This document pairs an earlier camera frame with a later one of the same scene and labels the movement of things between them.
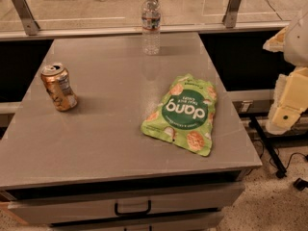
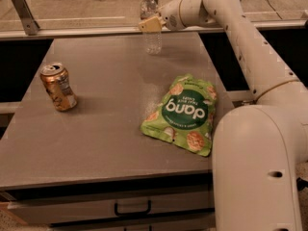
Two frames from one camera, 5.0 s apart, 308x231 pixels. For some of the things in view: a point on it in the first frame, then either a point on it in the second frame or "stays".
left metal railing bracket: x=31 y=26 stays
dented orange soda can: x=57 y=81 stays
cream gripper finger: x=294 y=98 to x=152 y=25
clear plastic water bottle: x=151 y=14 stays
